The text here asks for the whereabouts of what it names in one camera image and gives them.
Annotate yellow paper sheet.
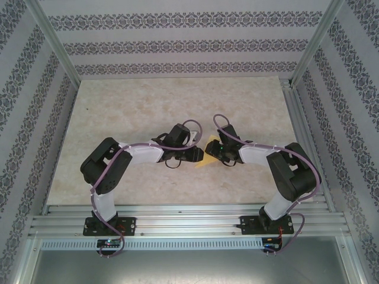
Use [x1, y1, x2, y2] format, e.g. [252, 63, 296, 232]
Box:
[194, 134, 222, 170]

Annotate grey metal sheet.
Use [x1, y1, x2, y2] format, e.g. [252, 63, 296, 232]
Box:
[29, 248, 359, 284]

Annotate small circuit board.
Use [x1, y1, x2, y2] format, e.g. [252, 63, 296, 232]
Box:
[97, 238, 123, 249]
[262, 236, 284, 250]

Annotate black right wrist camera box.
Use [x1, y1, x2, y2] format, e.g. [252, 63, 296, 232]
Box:
[217, 124, 241, 146]

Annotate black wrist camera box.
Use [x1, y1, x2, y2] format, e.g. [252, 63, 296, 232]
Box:
[167, 124, 198, 146]
[217, 124, 241, 146]

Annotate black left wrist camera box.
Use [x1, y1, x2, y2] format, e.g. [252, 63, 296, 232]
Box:
[167, 124, 198, 146]

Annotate aluminium mounting rail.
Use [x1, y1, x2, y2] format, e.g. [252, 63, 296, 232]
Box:
[28, 203, 352, 239]

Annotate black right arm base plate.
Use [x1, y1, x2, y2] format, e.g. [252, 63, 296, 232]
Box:
[240, 215, 293, 236]

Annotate aluminium side rail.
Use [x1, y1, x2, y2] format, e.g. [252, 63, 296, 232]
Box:
[41, 78, 82, 215]
[280, 78, 337, 212]

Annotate slotted grey cable duct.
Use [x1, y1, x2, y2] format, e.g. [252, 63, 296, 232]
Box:
[40, 238, 265, 251]

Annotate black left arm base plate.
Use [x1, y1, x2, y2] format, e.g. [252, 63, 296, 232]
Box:
[83, 217, 137, 237]

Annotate aluminium frame post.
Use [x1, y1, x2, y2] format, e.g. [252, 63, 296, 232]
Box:
[290, 0, 347, 88]
[25, 0, 82, 88]

